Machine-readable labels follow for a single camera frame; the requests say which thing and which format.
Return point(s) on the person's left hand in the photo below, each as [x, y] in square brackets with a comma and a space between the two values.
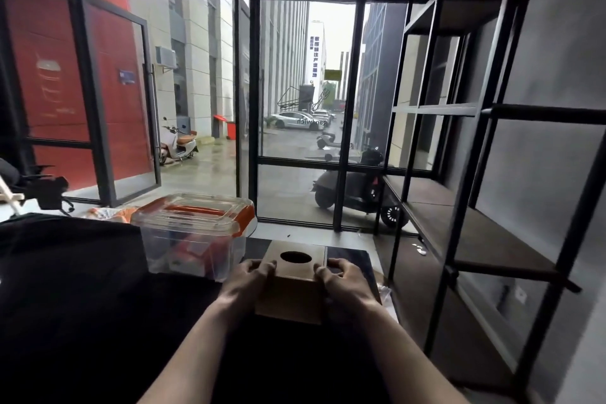
[244, 284]

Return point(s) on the person's right forearm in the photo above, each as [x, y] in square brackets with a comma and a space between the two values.
[402, 354]

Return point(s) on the white and brown scooter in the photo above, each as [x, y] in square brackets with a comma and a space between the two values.
[177, 143]

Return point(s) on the person's left fingers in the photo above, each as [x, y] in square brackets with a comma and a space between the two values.
[263, 268]

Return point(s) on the white car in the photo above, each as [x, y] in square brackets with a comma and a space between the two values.
[293, 120]

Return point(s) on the small grey scooter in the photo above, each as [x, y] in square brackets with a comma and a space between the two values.
[326, 137]

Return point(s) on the black cloth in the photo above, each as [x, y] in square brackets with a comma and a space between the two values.
[109, 313]

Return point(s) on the brown wooden tissue box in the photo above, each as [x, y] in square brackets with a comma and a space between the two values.
[296, 283]

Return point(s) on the dark grey electric scooter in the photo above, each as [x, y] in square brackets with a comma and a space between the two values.
[357, 188]

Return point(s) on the person's right hand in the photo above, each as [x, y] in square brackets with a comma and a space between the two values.
[348, 286]

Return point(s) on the orange plastic bag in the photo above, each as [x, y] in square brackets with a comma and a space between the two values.
[106, 214]

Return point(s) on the glass door with black frame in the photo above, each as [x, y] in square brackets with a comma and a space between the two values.
[125, 100]

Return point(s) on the red bin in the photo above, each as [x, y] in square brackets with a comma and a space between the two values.
[230, 129]

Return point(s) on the black metal shelving unit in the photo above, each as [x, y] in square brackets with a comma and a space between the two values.
[492, 143]

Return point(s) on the orange storage box lid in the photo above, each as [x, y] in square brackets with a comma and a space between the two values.
[201, 214]

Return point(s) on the person's left forearm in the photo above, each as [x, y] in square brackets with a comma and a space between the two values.
[191, 351]

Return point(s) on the person's right fingers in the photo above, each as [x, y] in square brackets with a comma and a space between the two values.
[331, 267]

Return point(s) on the clear plastic storage box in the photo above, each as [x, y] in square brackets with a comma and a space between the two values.
[189, 235]

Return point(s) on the black window frame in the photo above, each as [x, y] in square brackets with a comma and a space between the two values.
[255, 86]

